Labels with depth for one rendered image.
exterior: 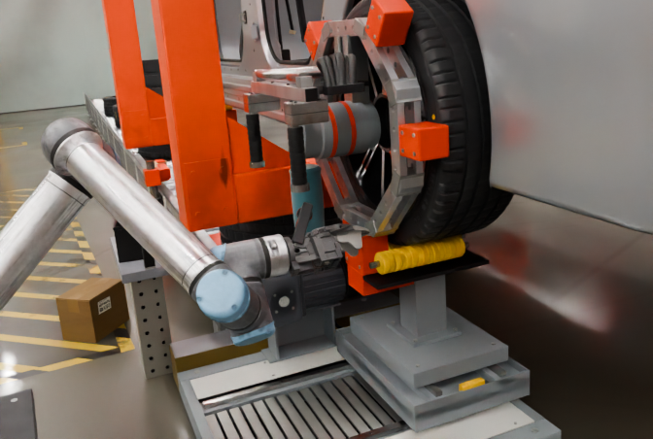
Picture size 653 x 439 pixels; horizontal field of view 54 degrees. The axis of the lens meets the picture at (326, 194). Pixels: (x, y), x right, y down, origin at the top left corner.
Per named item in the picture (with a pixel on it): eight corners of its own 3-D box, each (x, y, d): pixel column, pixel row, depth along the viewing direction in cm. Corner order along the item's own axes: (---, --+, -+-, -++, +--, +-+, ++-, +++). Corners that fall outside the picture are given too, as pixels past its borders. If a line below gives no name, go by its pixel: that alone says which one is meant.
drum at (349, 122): (384, 154, 164) (381, 99, 161) (306, 166, 157) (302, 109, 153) (360, 148, 177) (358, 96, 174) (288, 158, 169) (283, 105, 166)
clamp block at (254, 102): (281, 110, 174) (279, 89, 172) (249, 114, 171) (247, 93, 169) (275, 108, 178) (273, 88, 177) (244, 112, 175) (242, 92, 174)
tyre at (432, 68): (517, -44, 144) (384, 17, 205) (426, -41, 135) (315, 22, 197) (544, 244, 151) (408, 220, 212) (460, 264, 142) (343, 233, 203)
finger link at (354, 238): (375, 249, 148) (339, 256, 145) (366, 226, 151) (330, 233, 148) (379, 242, 146) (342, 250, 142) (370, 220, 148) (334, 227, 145)
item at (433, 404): (530, 397, 176) (530, 365, 174) (415, 436, 163) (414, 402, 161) (432, 327, 221) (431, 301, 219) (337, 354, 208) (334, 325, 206)
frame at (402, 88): (428, 251, 151) (419, 12, 138) (402, 256, 148) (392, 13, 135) (335, 202, 200) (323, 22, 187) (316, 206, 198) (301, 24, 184)
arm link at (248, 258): (212, 299, 138) (202, 257, 142) (267, 287, 142) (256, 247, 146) (217, 283, 130) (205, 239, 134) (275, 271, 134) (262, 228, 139)
